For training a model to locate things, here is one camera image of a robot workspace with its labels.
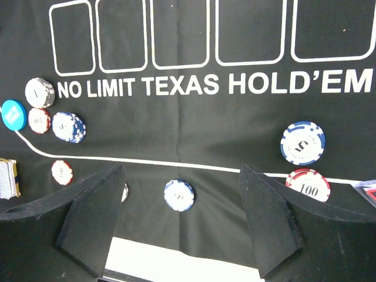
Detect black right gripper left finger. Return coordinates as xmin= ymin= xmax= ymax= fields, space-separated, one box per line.
xmin=1 ymin=164 xmax=126 ymax=281

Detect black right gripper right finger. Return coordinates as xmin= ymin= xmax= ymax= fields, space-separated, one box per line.
xmin=240 ymin=164 xmax=375 ymax=281

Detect red poker chip stack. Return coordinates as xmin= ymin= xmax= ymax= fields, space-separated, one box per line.
xmin=285 ymin=168 xmax=331 ymax=202

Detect blue playing card deck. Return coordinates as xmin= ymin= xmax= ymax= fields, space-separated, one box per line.
xmin=1 ymin=158 xmax=21 ymax=200

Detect blue poker chip stack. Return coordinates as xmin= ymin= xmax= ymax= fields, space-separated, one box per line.
xmin=164 ymin=179 xmax=194 ymax=212

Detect single red 100 chip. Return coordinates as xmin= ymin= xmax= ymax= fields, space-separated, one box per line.
xmin=28 ymin=108 xmax=51 ymax=134

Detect blue blind button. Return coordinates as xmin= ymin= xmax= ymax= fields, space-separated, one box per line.
xmin=1 ymin=99 xmax=27 ymax=131

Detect black poker felt mat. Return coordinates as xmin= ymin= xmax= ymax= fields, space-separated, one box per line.
xmin=1 ymin=1 xmax=375 ymax=265

